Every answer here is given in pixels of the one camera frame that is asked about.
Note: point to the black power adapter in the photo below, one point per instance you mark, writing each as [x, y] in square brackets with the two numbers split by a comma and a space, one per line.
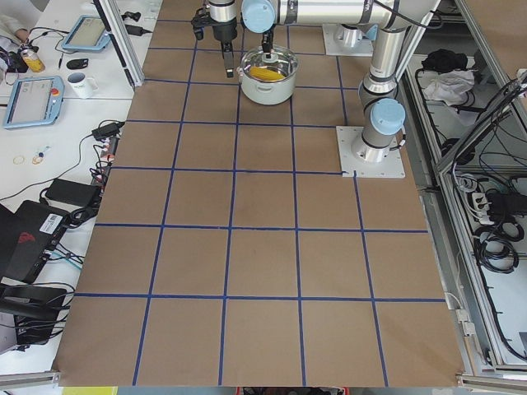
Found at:
[73, 193]

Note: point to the yellow corn cob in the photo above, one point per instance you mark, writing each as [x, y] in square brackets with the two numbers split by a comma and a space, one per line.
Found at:
[265, 74]

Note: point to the white mug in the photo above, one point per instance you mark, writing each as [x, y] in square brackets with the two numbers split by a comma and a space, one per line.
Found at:
[83, 86]

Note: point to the blue teach pendant far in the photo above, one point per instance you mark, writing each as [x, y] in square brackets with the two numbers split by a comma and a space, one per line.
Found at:
[87, 35]

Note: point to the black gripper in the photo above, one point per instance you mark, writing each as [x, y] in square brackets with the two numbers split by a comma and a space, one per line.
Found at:
[224, 32]

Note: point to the black computer mouse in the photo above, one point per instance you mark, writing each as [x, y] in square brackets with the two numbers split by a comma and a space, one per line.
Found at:
[77, 64]

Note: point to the yellow drink can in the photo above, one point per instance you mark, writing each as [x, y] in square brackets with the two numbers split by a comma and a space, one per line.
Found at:
[32, 60]

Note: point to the blue teach pendant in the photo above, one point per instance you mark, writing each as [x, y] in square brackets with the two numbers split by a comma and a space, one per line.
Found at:
[34, 102]
[87, 35]

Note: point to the blue teach pendant near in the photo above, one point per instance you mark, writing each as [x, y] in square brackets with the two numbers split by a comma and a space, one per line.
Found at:
[34, 102]

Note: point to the white cooking pot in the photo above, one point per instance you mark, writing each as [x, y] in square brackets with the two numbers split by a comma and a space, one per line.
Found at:
[282, 60]

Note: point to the brown paper table cover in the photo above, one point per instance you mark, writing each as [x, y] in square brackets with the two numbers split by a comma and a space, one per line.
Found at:
[229, 250]

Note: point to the black laptop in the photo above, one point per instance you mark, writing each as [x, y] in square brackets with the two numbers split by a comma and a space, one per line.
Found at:
[28, 235]

